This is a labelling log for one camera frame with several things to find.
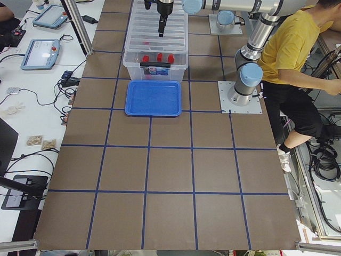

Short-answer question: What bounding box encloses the black cable bundle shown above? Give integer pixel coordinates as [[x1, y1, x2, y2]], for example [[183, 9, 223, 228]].
[[308, 138, 341, 182]]

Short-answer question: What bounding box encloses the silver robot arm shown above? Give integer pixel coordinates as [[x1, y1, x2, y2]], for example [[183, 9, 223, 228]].
[[216, 10, 235, 33], [181, 0, 306, 106]]

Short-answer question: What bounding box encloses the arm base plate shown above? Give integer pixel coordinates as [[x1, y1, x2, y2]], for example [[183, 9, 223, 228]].
[[208, 12, 243, 36], [217, 81, 263, 114]]

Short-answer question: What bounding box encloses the clear plastic storage box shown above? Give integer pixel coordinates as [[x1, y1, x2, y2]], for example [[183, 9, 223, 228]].
[[123, 51, 188, 82]]

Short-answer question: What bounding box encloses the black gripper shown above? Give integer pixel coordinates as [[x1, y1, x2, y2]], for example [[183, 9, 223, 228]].
[[156, 0, 174, 37]]

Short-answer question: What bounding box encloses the black monitor stand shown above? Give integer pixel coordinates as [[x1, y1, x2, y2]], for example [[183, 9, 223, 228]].
[[1, 119, 47, 211]]

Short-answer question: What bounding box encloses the black power adapter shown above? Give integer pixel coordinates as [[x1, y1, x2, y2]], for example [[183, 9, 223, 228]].
[[82, 15, 98, 24]]

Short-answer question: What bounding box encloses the aluminium frame post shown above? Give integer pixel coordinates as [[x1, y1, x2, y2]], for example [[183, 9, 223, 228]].
[[61, 0, 93, 56]]

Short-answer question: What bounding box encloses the blue teach pendant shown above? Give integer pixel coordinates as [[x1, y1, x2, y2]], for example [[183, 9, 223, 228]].
[[21, 39, 60, 70], [33, 5, 68, 29]]

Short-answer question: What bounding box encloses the black box latch handle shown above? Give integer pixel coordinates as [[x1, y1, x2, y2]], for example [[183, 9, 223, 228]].
[[140, 61, 171, 68]]

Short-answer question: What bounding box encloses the person in yellow shirt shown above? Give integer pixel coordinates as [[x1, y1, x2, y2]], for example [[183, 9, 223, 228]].
[[258, 1, 340, 172]]

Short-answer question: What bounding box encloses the blue plastic tray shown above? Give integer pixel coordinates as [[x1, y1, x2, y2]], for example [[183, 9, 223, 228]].
[[125, 80, 182, 117]]

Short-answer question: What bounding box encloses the clear plastic box lid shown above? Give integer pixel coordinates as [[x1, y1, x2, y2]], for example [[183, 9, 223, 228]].
[[125, 1, 188, 54]]

